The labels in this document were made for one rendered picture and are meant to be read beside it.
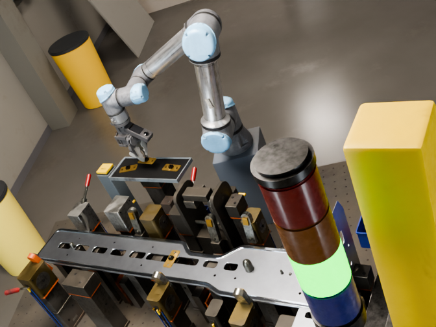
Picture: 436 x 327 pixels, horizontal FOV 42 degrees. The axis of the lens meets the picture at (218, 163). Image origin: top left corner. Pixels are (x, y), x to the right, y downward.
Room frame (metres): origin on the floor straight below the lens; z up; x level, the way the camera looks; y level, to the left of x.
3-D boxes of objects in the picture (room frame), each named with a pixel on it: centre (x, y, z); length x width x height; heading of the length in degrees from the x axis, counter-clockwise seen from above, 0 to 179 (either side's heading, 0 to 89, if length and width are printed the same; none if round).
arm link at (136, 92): (2.03, 0.18, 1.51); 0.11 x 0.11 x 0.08; 65
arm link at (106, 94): (2.05, 0.28, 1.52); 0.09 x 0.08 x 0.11; 65
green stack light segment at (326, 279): (0.49, -0.06, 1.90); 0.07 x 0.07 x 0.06
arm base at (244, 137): (2.02, -0.11, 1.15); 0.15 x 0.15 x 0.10
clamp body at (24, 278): (1.86, 0.89, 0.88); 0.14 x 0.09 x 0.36; 140
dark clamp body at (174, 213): (1.82, 0.20, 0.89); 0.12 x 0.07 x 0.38; 140
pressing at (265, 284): (1.64, 0.33, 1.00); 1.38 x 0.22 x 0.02; 50
